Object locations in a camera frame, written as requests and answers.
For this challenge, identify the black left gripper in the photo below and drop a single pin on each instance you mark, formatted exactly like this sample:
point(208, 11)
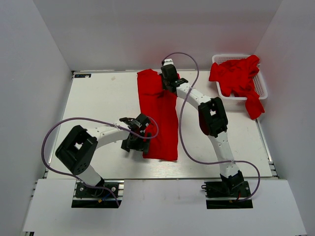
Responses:
point(138, 147)

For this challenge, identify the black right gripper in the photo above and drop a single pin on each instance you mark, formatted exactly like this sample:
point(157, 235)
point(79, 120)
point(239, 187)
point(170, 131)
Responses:
point(165, 86)

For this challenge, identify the red t shirt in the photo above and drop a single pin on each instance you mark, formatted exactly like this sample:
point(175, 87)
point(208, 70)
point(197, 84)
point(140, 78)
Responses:
point(160, 105)

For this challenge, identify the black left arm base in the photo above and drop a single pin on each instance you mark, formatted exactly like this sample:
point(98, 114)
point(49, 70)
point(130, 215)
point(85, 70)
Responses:
point(84, 197)

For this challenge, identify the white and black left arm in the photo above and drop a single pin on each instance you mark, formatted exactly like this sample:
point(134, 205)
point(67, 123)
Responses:
point(77, 149)

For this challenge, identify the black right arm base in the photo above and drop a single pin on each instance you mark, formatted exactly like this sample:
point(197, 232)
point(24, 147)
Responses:
point(218, 196)

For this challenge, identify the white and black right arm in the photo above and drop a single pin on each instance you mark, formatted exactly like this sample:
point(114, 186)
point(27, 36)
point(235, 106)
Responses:
point(212, 122)

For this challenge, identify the red t shirts in basket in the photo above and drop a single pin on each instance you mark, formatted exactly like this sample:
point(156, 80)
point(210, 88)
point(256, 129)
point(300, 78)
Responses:
point(236, 77)

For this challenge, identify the white plastic basket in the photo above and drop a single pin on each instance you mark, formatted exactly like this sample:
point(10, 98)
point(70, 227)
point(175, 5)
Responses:
point(258, 80)

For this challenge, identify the blue label sticker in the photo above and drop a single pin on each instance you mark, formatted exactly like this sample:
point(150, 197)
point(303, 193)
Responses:
point(82, 75)

